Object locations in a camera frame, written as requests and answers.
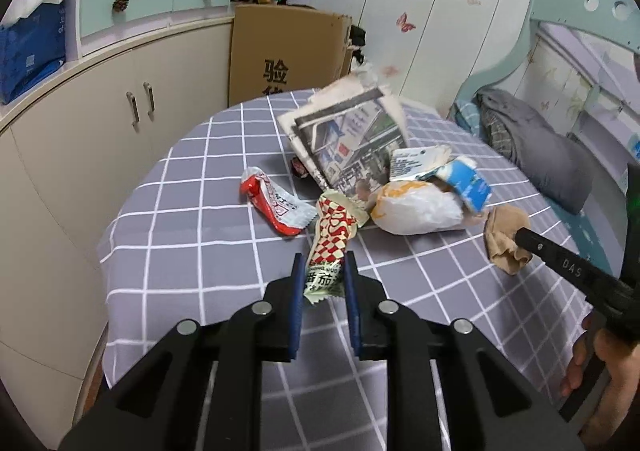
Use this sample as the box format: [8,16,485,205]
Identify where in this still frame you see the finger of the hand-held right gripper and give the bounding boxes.
[514,228,622,303]

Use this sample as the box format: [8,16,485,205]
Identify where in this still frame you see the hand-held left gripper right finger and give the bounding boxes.
[342,251,583,451]

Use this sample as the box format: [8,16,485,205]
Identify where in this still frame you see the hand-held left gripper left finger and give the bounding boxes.
[59,252,306,451]

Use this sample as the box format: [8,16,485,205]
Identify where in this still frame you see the beige sock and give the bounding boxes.
[484,204,533,277]

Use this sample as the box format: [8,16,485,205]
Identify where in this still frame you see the red white checkered snack wrapper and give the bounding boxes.
[302,191,370,308]

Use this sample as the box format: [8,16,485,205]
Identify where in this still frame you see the white plastic bag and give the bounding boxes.
[369,180,466,235]

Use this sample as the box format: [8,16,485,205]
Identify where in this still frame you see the blue white carton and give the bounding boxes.
[435,156,493,212]

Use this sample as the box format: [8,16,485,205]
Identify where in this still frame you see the white printed label card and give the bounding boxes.
[390,145,453,182]

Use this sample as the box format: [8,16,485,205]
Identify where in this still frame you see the person's right hand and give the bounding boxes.
[559,326,640,438]

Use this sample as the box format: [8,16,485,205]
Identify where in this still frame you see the grey pillow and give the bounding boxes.
[472,88,596,214]

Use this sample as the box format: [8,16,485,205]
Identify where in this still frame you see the grey checked tablecloth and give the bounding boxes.
[97,88,601,451]

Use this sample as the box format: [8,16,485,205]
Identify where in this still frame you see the plaid cloth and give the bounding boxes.
[480,108,516,159]

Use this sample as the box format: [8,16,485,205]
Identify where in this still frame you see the crumpled clear plastic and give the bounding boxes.
[350,62,396,92]

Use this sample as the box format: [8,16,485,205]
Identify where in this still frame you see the black cloth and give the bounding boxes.
[350,24,366,64]

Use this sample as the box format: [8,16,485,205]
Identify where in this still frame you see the brown cardboard box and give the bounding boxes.
[228,5,353,107]

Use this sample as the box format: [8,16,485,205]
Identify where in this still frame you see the white cabinet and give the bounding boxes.
[0,14,236,392]

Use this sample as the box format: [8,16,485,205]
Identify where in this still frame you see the blue bag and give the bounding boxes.
[0,0,68,104]

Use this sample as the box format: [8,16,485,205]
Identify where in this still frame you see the mint bed frame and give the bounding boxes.
[447,0,640,132]

